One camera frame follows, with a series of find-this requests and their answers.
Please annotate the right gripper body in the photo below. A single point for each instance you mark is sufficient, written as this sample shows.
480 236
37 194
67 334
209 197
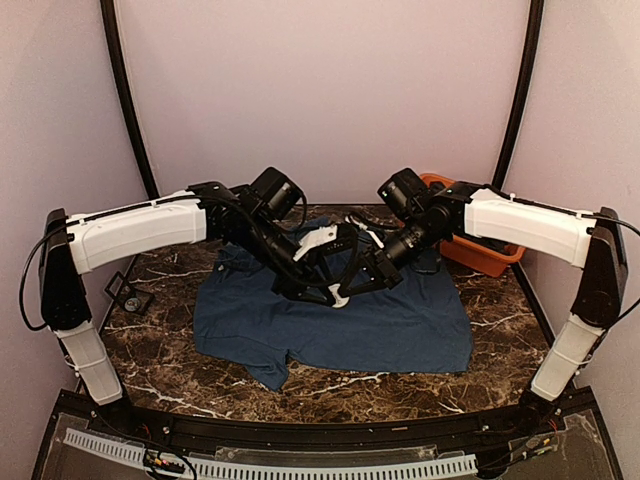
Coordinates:
390 272

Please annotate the white slotted cable duct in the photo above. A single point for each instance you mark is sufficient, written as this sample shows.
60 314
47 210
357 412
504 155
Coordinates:
238 463

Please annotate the black front rail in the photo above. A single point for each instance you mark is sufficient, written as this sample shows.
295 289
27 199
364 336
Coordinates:
202 434

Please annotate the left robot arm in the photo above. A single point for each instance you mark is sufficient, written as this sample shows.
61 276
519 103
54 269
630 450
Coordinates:
246 215

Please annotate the right black frame post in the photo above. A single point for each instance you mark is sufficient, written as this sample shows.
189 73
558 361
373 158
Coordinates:
521 91

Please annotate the blue t-shirt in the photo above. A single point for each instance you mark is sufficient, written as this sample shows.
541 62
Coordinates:
419 326

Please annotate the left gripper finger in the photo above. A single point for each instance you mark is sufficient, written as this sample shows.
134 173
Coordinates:
323 300
331 275

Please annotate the left black frame post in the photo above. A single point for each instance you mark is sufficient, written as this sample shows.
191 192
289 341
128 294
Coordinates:
128 110

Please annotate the black frame post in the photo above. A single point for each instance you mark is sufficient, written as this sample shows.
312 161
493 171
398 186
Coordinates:
521 91
128 110

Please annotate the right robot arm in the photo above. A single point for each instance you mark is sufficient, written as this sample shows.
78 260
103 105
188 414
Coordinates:
589 241

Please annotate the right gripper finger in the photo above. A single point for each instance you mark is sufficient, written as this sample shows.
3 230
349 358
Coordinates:
367 287
360 270

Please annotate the orange plastic basin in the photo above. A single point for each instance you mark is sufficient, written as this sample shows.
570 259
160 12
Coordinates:
487 256

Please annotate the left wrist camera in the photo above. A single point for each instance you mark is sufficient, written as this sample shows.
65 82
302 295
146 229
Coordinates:
326 240

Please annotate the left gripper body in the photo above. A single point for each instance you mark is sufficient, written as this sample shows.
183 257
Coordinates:
287 281

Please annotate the round yellow grey brooch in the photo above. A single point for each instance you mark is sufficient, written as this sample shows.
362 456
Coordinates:
338 300

